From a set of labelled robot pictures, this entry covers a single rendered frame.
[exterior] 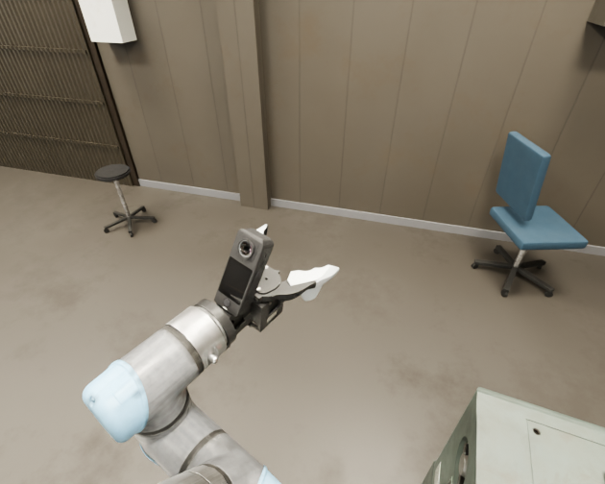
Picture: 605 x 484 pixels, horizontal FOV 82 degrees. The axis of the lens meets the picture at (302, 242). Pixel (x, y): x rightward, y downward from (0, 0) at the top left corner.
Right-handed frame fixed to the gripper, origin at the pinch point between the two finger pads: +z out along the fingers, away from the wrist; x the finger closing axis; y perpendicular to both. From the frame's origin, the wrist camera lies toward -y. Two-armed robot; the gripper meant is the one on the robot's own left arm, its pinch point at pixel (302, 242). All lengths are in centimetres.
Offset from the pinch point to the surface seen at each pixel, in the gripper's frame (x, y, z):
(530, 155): 24, 54, 220
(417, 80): -69, 38, 241
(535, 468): 49, 26, 7
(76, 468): -80, 171, -48
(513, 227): 39, 102, 214
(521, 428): 46, 27, 13
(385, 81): -90, 43, 232
